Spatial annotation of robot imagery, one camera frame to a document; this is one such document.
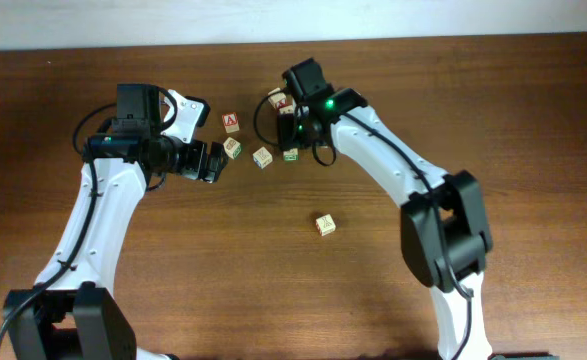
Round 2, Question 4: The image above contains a wooden block red I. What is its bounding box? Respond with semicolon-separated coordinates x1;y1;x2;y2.
315;214;336;236

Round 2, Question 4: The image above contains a wooden block blue 5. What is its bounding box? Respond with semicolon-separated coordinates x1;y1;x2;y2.
279;104;295;115

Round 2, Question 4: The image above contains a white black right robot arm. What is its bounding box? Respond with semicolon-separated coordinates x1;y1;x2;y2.
278;58;493;359

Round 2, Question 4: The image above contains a wooden block red leaf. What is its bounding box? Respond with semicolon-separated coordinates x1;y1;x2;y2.
267;88;287;110

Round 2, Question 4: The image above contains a wooden block blue S K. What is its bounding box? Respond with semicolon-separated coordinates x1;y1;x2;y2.
252;147;273;169

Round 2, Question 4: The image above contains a wooden block red A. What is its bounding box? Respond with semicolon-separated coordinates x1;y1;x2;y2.
222;112;240;133

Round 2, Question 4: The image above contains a wooden block green R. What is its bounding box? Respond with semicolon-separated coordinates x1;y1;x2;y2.
283;148;299;162

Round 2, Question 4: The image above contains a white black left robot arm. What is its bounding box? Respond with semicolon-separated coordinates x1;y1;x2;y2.
0;84;228;359

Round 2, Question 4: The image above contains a wooden block green side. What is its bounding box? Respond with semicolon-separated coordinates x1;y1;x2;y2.
223;137;242;159

